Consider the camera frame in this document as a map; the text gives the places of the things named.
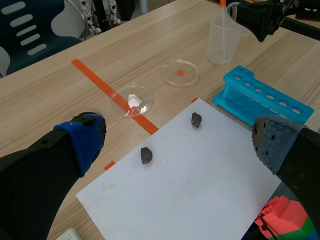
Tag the small white tile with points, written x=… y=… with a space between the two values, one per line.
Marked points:
x=68 y=235

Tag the white lump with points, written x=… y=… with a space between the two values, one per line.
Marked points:
x=134 y=101

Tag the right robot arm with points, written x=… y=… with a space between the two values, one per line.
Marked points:
x=306 y=8

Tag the white sheet of paper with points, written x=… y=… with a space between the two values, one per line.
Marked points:
x=180 y=190

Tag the toy brick block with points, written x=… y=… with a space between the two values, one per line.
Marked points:
x=281 y=217

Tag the clear plastic beaker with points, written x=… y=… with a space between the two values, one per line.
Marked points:
x=222 y=45

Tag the dropper with red bulb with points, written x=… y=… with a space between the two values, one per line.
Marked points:
x=223 y=17

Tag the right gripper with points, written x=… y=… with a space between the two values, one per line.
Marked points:
x=275 y=15

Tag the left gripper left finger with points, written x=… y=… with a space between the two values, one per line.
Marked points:
x=37 y=175

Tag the dark blue chair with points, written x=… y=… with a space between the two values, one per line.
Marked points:
x=37 y=27

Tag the empty clear glass dish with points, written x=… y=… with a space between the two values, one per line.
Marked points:
x=180 y=73

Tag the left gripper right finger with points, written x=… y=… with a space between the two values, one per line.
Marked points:
x=292 y=152

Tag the small dark stone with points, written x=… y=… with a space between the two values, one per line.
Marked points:
x=196 y=120
x=146 y=155

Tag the turquoise rack with round holes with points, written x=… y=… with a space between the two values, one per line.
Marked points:
x=257 y=100

